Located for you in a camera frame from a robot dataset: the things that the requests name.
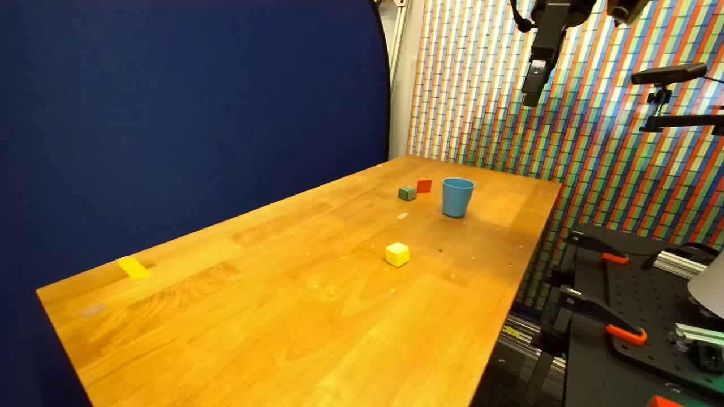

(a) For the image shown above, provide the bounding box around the blue cup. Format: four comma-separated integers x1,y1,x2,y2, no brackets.
441,180,475,219

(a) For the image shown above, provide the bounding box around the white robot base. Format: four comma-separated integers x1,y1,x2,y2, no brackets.
689,252,724,320

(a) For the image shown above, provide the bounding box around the blue backdrop panel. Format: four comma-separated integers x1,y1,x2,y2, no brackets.
0,0,389,407

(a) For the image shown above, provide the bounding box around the yellow block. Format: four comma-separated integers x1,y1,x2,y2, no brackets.
384,243,413,267

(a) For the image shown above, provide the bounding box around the black camera on stand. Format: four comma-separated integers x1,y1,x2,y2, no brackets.
631,63,724,136

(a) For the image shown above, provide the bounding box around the green block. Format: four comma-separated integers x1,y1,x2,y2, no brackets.
399,187,417,202

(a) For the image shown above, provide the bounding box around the orange-handled black clamp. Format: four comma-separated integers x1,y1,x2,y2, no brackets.
560,288,650,346
567,230,629,266

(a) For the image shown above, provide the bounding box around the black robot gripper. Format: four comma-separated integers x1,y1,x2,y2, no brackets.
524,0,595,106

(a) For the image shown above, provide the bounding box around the red block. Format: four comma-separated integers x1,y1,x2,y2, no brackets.
417,180,432,193

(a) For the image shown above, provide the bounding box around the upper orange-handled black clamp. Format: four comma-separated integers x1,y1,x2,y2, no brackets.
567,230,629,266

